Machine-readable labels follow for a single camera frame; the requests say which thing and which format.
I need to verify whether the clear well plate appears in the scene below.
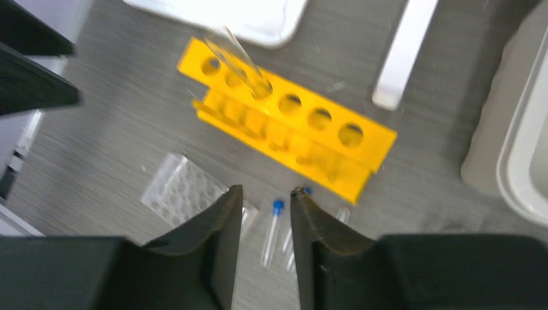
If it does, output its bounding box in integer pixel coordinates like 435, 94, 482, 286
140, 153, 259, 232

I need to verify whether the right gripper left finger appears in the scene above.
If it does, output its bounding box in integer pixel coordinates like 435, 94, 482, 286
1, 185, 243, 309

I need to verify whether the yellow test tube rack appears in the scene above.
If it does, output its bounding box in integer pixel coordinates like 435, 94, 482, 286
178, 37, 397, 203

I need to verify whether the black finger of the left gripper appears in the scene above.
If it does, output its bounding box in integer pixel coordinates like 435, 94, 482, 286
1, 1, 80, 117

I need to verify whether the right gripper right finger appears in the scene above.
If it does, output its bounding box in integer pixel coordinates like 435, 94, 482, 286
291, 188, 547, 309

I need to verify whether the beige plastic bin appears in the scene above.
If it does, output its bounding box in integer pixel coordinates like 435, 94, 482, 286
461, 1, 547, 226

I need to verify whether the clear glass test tube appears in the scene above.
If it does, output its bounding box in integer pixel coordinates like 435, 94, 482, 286
204, 26, 273, 99

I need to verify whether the left white stand base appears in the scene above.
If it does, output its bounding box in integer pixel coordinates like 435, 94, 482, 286
372, 0, 438, 111

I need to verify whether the white flat tray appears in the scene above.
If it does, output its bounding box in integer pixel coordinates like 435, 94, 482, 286
125, 0, 308, 49

